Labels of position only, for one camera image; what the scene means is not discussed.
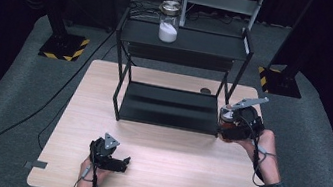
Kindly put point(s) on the glass jar with brown contents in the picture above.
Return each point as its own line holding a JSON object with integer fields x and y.
{"x": 227, "y": 116}

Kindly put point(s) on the grey metal stand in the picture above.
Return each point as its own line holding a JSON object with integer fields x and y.
{"x": 223, "y": 2}

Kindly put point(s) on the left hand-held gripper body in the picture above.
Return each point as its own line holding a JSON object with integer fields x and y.
{"x": 110, "y": 143}

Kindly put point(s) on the person's left hand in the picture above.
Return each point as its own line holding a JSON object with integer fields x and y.
{"x": 104, "y": 174}

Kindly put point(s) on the grey tape strip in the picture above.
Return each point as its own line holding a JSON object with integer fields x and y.
{"x": 36, "y": 164}

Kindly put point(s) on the dark round table grommet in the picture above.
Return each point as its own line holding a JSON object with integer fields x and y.
{"x": 205, "y": 90}

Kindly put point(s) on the glass jar with white powder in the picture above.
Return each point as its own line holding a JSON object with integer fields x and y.
{"x": 167, "y": 29}

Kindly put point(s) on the person's right hand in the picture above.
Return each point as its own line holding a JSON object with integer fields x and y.
{"x": 264, "y": 144}

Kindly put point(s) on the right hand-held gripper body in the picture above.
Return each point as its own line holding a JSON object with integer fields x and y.
{"x": 248, "y": 120}

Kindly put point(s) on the black two-tier metal rack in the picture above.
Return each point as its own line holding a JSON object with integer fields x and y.
{"x": 170, "y": 107}

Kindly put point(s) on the black stand with striped base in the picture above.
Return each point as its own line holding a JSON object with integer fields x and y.
{"x": 64, "y": 46}
{"x": 279, "y": 81}

